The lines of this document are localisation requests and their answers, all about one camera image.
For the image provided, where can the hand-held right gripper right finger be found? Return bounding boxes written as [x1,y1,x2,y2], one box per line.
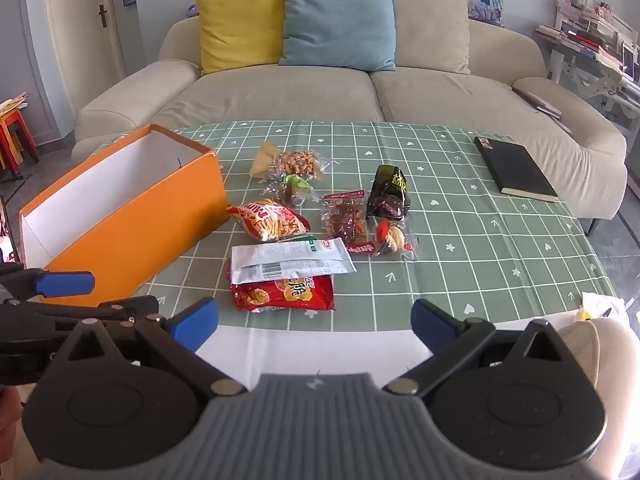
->
[382,299,596,397]

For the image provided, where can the white plastic bag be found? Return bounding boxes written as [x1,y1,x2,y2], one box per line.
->
[580,291,627,322]

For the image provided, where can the beige cap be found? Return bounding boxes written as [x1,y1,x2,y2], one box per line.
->
[555,317,637,398]

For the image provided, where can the small clear snack packet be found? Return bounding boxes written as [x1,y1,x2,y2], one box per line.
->
[371,219,418,259]

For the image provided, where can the red yellow striped snack bag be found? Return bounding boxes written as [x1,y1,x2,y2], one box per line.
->
[226,198,312,242]

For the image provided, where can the red plastic stool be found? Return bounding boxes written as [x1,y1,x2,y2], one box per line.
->
[0,107,40,181]

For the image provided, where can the black notebook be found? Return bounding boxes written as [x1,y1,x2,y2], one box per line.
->
[473,136,559,203]

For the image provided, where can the brown book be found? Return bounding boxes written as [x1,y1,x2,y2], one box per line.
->
[511,86,573,133]

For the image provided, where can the green checked tablecloth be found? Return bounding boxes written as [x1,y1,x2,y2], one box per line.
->
[100,120,621,335]

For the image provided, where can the dark green snack packet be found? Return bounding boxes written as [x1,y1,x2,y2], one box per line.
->
[366,164,412,221]

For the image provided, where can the light blue pillow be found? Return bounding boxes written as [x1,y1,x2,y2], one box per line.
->
[278,0,397,72]

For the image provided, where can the red snack packet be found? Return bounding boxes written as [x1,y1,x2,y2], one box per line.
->
[229,260,336,314]

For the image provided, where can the beige sofa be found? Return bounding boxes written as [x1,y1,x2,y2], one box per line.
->
[71,0,628,221]

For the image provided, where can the beige pillow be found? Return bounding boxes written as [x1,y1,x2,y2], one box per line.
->
[372,0,472,76]

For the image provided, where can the clear peanut packet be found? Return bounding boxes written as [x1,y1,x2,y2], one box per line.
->
[249,141,337,182]

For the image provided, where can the green sausage stick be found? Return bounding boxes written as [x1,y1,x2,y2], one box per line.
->
[267,174,315,207]

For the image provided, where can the white book rack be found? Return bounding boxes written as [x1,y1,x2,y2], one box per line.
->
[534,0,640,121]

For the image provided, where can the yellow pillow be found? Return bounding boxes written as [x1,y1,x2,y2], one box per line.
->
[194,0,286,76]

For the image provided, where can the white spicy strip packet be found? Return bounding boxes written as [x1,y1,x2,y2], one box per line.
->
[230,237,357,286]

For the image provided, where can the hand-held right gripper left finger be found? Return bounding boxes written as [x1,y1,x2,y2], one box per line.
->
[50,297,247,398]

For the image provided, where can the phone with lit screen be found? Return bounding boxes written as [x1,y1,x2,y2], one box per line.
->
[0,195,15,263]

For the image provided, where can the white door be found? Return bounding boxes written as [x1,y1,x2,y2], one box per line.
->
[42,0,128,103]

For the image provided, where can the clear red meat packet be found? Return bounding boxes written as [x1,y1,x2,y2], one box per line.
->
[320,189,377,255]

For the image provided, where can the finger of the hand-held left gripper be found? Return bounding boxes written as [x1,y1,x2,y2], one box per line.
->
[0,295,161,334]
[0,268,96,304]

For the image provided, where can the orange cardboard box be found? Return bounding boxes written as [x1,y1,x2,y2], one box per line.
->
[19,123,232,308]

